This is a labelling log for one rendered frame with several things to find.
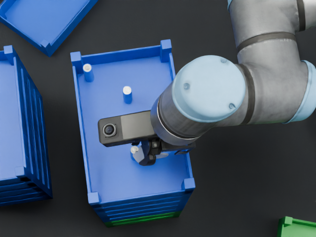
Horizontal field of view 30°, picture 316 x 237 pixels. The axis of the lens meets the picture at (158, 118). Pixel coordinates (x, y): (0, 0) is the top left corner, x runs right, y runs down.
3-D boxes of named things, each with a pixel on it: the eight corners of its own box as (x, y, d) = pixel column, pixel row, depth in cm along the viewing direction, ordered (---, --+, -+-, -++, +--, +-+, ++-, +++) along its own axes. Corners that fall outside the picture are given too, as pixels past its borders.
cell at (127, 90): (130, 85, 116) (131, 95, 122) (122, 86, 115) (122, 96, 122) (132, 94, 115) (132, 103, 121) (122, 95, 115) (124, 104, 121)
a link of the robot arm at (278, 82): (315, 36, 87) (239, 38, 83) (332, 111, 84) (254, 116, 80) (285, 60, 96) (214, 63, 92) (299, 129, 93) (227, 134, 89)
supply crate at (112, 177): (74, 66, 124) (69, 52, 116) (169, 53, 125) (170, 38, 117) (91, 208, 116) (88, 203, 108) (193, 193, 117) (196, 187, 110)
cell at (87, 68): (85, 74, 123) (82, 63, 117) (93, 73, 123) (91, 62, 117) (86, 82, 122) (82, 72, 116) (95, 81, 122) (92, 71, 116)
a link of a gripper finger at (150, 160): (148, 170, 108) (161, 156, 100) (139, 171, 107) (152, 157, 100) (144, 146, 109) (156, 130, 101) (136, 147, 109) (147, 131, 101)
